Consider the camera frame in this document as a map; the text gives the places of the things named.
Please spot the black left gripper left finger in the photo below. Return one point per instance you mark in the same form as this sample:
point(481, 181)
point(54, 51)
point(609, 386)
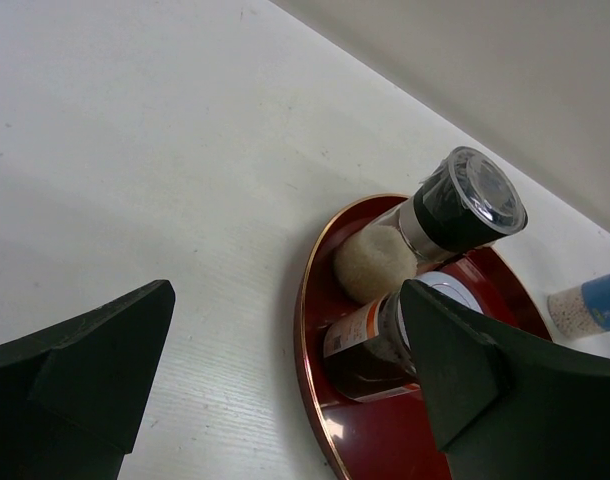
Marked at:
point(73, 395)

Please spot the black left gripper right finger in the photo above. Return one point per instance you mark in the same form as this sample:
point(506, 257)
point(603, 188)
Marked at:
point(502, 403)

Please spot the blue-labelled silver-capped shaker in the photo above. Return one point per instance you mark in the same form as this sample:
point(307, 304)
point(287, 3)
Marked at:
point(582, 311)

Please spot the jar with white lid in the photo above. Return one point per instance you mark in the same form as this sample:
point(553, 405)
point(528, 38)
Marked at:
point(374, 353)

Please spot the glass grinder with black top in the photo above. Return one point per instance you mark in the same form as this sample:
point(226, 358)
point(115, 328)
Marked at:
point(468, 202)

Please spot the red round tray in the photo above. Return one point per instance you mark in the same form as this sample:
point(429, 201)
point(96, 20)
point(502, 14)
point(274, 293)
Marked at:
point(390, 438)

